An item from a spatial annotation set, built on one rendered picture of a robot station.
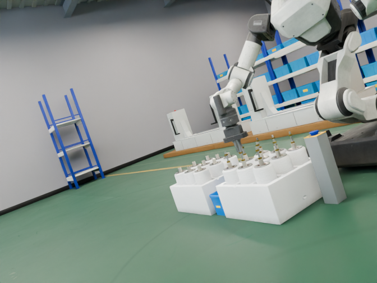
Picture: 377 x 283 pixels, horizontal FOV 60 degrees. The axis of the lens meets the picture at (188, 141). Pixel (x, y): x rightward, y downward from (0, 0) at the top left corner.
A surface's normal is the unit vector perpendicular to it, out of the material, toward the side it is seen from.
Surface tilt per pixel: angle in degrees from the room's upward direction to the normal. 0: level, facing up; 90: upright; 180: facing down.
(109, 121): 90
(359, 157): 90
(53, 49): 90
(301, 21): 134
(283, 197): 90
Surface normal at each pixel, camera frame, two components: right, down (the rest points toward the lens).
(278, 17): -0.67, 0.27
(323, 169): -0.80, 0.31
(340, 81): 0.53, -0.13
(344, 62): 0.47, 0.30
